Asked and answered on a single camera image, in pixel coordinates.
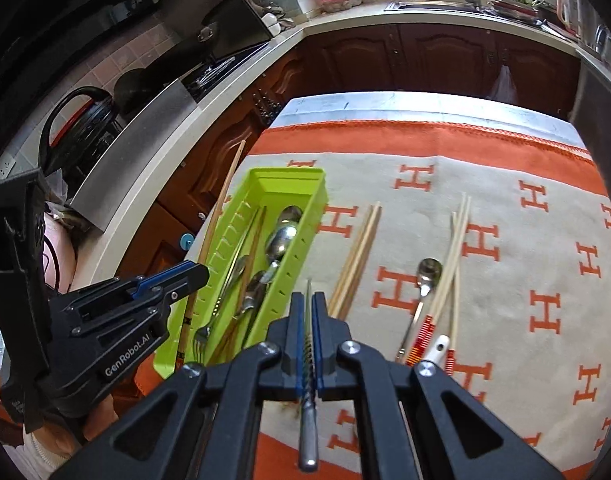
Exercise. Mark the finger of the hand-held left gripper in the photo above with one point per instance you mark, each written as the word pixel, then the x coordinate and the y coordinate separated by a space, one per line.
pixel 135 317
pixel 165 276

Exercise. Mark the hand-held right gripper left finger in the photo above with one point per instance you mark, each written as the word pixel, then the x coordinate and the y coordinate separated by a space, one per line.
pixel 296 350

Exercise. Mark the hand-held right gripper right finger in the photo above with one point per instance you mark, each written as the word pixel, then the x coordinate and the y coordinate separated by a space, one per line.
pixel 319 350

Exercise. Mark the metal fork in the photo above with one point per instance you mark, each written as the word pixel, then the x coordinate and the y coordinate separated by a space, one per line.
pixel 201 340

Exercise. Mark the plain brown wooden chopstick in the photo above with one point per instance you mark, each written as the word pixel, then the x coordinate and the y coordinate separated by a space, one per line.
pixel 253 265

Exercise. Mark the white ceramic spoon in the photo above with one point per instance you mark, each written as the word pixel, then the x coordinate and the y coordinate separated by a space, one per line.
pixel 439 347

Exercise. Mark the pale chopstick with red stripes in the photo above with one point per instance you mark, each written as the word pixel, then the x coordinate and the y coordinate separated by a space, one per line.
pixel 459 240
pixel 455 310
pixel 451 240

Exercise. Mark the green plastic utensil tray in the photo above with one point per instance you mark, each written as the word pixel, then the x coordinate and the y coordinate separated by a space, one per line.
pixel 285 180

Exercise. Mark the person's left forearm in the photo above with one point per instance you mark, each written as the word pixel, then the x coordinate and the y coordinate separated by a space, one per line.
pixel 50 452

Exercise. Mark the person's left hand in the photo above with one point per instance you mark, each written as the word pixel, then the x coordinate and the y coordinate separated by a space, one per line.
pixel 98 420

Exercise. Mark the blue round cabinet knob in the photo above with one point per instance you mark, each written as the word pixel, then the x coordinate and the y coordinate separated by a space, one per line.
pixel 187 241

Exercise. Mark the pink garment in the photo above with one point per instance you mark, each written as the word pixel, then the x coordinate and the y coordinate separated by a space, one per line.
pixel 60 245

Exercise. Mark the steel splash guard plate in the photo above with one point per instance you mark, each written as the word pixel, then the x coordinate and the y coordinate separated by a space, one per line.
pixel 135 160

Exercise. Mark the black and red cooker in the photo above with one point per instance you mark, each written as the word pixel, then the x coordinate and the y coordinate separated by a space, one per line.
pixel 80 130

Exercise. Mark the orange patterned blanket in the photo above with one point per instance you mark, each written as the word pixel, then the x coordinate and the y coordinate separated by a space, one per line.
pixel 490 300

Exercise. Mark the gas stove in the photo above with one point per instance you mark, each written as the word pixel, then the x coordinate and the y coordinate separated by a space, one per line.
pixel 220 75

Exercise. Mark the light blue table cover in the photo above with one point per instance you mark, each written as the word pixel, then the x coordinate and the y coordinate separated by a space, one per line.
pixel 410 105

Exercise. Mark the black range hood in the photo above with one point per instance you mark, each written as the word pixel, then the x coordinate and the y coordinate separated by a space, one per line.
pixel 220 15

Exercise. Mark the stack of white bowls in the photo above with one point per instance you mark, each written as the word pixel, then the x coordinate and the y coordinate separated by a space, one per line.
pixel 271 20

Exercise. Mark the white kitchen countertop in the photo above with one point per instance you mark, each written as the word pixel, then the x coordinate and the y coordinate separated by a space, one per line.
pixel 335 15

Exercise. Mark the dark wooden base cabinets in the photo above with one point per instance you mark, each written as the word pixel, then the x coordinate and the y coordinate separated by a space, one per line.
pixel 435 55

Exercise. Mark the white plastic bag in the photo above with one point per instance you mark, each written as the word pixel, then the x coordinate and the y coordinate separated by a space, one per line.
pixel 501 85

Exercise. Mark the pink-lidded food container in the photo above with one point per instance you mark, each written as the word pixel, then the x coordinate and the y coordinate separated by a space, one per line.
pixel 341 2

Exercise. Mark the steel kitchen sink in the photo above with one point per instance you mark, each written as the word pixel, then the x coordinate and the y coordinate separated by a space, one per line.
pixel 435 6

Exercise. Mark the steel cabinet with glass door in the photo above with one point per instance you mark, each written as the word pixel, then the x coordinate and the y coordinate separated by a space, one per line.
pixel 600 100

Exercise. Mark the colander with green vegetables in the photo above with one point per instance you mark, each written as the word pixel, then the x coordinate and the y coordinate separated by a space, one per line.
pixel 515 2

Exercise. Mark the white electric kettle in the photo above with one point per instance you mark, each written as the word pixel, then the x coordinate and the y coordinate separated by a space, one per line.
pixel 568 12

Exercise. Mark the glass jug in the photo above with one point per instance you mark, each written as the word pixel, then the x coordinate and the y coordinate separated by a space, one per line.
pixel 604 40

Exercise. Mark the white wall socket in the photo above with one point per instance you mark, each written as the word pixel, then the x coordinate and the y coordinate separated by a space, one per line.
pixel 5 169

